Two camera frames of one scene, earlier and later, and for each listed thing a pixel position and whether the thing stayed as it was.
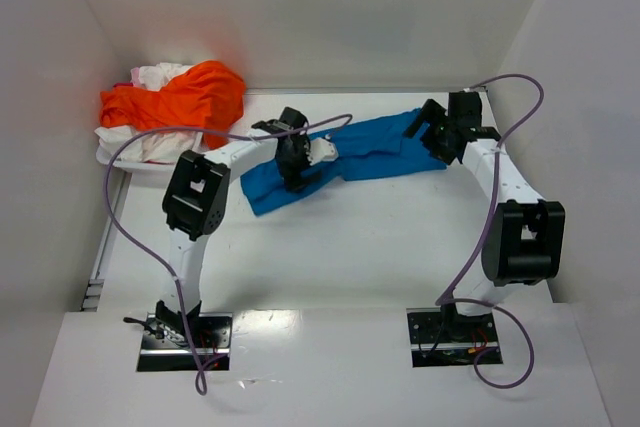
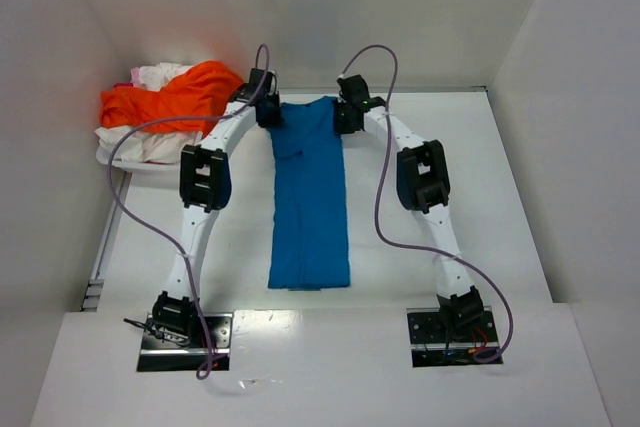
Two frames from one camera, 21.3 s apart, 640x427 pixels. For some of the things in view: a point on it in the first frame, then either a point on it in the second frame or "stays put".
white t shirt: [164, 146] stays put
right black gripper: [435, 129] -> [345, 118]
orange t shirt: [209, 95] stays put
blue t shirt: [376, 148] -> [308, 233]
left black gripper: [293, 167] -> [270, 113]
